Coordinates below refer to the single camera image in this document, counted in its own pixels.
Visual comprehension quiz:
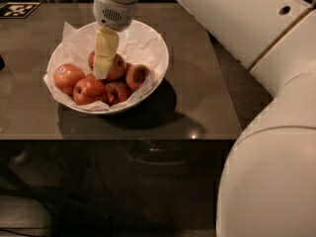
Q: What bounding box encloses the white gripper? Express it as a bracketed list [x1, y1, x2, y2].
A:
[93, 0, 138, 79]

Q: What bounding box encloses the black white fiducial marker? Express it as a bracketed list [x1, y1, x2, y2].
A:
[0, 2, 40, 19]

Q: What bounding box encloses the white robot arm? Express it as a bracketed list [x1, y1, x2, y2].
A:
[177, 0, 316, 237]

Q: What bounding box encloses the white tissue paper liner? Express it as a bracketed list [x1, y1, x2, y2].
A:
[42, 22, 164, 113]

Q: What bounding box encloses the left red apple with sticker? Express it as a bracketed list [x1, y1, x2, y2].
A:
[53, 63, 85, 96]

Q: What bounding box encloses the dark object at left edge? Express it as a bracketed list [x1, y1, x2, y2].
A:
[0, 55, 5, 71]

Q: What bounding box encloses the white bowl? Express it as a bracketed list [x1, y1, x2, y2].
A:
[45, 19, 170, 116]

